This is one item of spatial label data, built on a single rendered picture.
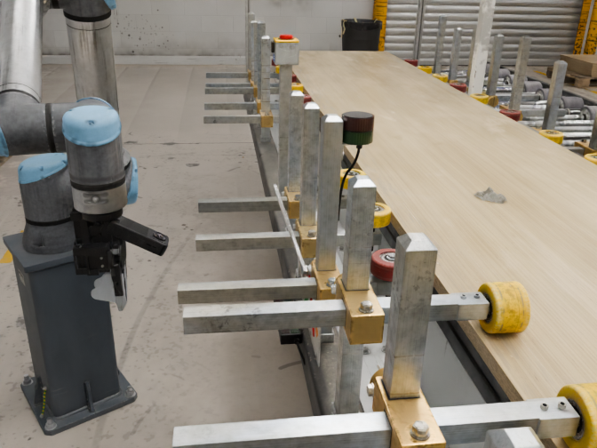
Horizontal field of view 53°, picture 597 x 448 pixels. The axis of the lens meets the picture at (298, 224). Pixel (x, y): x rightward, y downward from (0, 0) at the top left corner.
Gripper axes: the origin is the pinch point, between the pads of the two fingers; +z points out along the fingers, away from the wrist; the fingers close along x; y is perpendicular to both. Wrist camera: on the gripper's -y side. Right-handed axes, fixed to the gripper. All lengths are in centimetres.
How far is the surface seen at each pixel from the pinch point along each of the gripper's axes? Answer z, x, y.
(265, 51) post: -25, -151, -42
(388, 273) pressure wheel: -6, 5, -50
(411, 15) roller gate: 14, -787, -324
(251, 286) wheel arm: -3.3, 1.8, -24.1
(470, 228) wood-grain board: -7, -11, -73
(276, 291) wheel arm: -2.3, 2.3, -28.9
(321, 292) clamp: -3.7, 6.0, -36.8
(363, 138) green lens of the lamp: -32, 0, -45
